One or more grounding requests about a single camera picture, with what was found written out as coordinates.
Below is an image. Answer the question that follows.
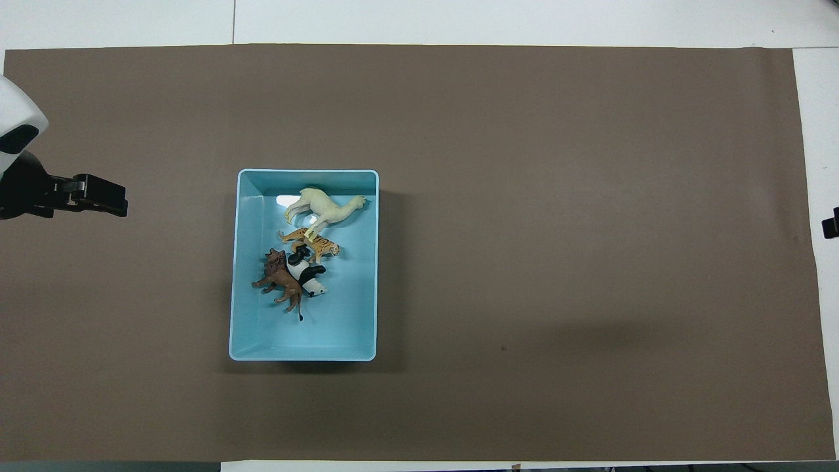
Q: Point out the blue plastic storage box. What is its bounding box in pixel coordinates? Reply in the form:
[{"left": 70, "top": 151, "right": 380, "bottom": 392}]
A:
[{"left": 228, "top": 168, "right": 380, "bottom": 363}]

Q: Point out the cream llama toy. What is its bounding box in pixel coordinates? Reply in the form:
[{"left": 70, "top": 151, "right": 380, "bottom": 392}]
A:
[{"left": 283, "top": 186, "right": 368, "bottom": 240}]

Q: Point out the brown lion toy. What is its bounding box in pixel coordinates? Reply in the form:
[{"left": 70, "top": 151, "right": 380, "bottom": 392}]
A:
[{"left": 251, "top": 248, "right": 305, "bottom": 322}]

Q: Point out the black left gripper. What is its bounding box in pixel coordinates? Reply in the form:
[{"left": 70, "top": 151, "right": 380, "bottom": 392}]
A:
[{"left": 0, "top": 150, "right": 129, "bottom": 221}]

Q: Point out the brown table mat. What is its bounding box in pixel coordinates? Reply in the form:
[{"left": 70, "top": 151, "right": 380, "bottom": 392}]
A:
[{"left": 3, "top": 43, "right": 836, "bottom": 463}]

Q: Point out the orange striped tiger toy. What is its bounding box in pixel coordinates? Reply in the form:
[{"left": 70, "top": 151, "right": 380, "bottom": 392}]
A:
[{"left": 277, "top": 227, "right": 341, "bottom": 264}]

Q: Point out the black and white panda toy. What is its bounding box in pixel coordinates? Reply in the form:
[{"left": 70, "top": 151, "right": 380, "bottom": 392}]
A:
[{"left": 286, "top": 244, "right": 328, "bottom": 298}]

